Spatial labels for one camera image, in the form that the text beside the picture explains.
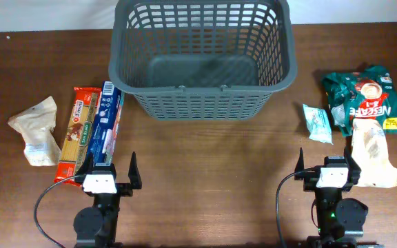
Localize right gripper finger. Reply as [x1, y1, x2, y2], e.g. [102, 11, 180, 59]
[344, 148, 361, 185]
[294, 147, 305, 180]

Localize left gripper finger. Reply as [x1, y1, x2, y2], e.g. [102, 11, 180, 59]
[79, 152, 94, 175]
[128, 152, 142, 189]

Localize beige paper pouch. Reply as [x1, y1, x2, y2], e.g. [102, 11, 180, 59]
[352, 118, 397, 188]
[8, 96, 61, 167]

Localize small light blue packet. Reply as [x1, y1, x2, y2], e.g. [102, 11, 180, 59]
[303, 104, 333, 144]

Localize orange spaghetti packet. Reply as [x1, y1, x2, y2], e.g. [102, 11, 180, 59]
[54, 87, 101, 183]

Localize green Nescafe coffee bag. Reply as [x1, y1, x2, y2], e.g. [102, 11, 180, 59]
[321, 65, 397, 136]

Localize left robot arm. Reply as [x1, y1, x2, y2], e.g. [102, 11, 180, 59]
[73, 153, 142, 248]

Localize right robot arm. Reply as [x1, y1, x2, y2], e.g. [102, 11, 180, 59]
[294, 150, 368, 248]

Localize grey plastic basket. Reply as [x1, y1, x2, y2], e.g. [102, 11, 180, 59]
[109, 0, 297, 121]

